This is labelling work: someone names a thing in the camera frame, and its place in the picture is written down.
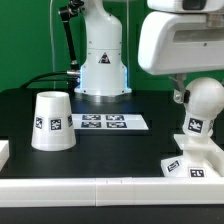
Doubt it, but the white front fence bar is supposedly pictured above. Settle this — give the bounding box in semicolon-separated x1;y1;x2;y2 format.
0;178;224;207

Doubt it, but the white left fence bar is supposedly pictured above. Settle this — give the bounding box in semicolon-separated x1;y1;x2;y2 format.
0;140;9;171

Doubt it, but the black cable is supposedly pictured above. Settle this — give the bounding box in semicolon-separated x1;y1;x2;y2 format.
19;69;82;90

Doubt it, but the white lamp base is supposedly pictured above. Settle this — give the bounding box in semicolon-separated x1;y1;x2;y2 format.
161;134;224;178

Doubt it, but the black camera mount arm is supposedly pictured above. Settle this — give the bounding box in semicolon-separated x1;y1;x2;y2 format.
59;0;84;70

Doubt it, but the white fence bar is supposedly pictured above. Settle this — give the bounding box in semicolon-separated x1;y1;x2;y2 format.
0;178;224;207
0;140;9;171

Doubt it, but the white lamp shade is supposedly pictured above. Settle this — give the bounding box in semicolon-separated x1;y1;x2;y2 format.
31;91;76;151

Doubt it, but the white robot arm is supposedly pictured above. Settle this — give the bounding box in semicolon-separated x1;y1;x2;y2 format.
75;0;224;103

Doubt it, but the white marker sheet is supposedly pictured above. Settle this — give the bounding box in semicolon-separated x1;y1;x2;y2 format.
72;114;148;130

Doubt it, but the white hanging cable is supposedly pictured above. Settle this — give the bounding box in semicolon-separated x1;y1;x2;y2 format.
48;0;57;90

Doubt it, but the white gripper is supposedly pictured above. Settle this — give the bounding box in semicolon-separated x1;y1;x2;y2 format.
138;12;224;104

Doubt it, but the white lamp bulb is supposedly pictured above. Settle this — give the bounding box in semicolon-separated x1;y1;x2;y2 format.
183;77;224;138

